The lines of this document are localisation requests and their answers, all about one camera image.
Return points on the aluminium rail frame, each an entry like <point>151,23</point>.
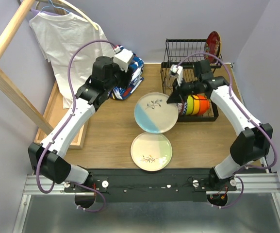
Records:
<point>167,201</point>

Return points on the wooden clothes rack frame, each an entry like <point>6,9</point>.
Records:
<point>24,63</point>

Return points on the yellow bowl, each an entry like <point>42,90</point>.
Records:
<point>196,105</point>

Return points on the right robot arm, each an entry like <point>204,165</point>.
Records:
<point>253,137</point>

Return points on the orange-red bowl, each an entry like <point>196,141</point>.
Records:
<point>204,104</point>

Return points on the yellow patterned dark-rimmed plate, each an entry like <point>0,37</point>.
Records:
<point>220,46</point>

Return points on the green bowl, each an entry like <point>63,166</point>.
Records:
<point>190,105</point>

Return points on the white t-shirt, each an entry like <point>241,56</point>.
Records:
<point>71,48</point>

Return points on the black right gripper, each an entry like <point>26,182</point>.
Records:
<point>176,96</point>

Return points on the blue patterned cloth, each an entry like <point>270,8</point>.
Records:
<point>137,65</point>

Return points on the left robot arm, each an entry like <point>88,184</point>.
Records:
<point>48,156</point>

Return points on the white and green plate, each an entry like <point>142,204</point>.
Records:
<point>151,152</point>

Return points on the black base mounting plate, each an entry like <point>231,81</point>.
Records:
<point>169,184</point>

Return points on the red patterned bowl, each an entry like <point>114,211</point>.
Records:
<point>182,108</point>

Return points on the white and blue plate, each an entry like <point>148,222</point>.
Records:
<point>153,114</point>

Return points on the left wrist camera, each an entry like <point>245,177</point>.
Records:
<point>123,58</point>

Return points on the red floral plate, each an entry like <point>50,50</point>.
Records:
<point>212,44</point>

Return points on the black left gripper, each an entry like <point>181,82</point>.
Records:
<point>129,74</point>

